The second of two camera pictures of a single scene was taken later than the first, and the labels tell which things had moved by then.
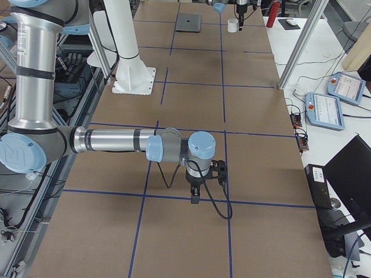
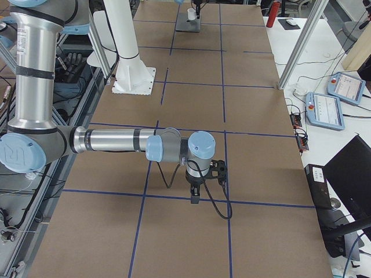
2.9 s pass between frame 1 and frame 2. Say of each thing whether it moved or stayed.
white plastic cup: moved
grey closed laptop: stayed
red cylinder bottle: stayed
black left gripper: moved
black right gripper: stayed
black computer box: stayed
